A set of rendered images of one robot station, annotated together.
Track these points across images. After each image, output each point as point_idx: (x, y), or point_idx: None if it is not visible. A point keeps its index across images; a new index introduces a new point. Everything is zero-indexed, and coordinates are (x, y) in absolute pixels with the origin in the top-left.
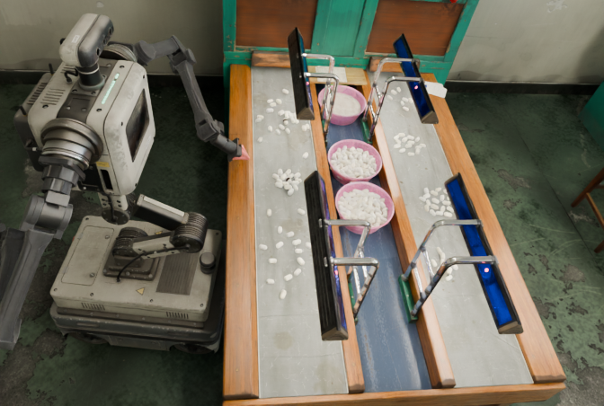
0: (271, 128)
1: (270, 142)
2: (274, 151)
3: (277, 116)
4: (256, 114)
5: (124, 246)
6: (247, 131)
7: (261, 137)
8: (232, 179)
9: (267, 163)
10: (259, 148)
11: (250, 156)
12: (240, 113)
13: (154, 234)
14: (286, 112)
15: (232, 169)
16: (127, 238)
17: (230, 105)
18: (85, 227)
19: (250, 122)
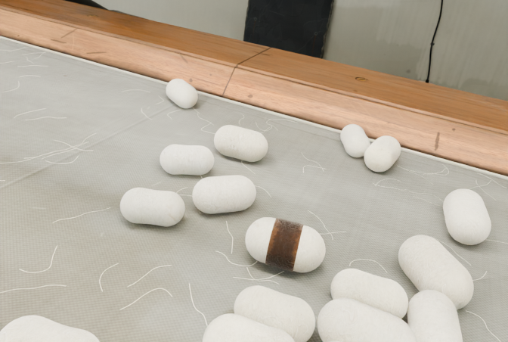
0: (227, 134)
1: (139, 122)
2: (55, 110)
3: (395, 250)
4: (428, 169)
5: (112, 10)
6: (260, 72)
7: (184, 85)
8: (54, 1)
9: (16, 72)
10: (135, 88)
11: (105, 45)
12: (413, 94)
13: None
14: (420, 296)
15: (92, 9)
16: (124, 13)
17: (486, 96)
18: None
19: (339, 111)
